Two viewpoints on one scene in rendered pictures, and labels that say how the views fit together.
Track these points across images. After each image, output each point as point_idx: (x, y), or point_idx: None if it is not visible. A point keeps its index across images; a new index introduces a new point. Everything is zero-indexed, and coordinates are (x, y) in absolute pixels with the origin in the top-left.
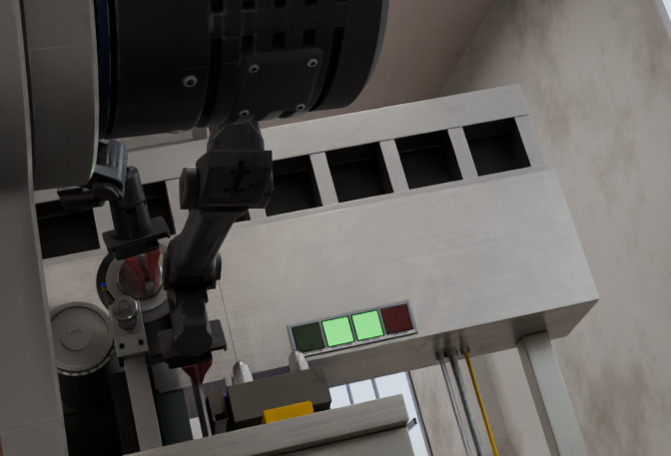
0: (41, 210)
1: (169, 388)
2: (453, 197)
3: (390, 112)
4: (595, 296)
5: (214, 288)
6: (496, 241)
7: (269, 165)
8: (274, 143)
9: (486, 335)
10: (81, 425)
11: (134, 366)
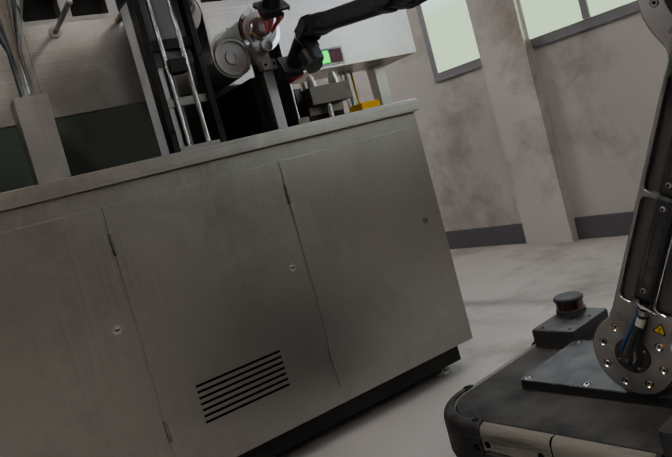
0: None
1: (235, 83)
2: None
3: None
4: (414, 50)
5: (318, 39)
6: (376, 19)
7: None
8: None
9: (364, 65)
10: None
11: (268, 75)
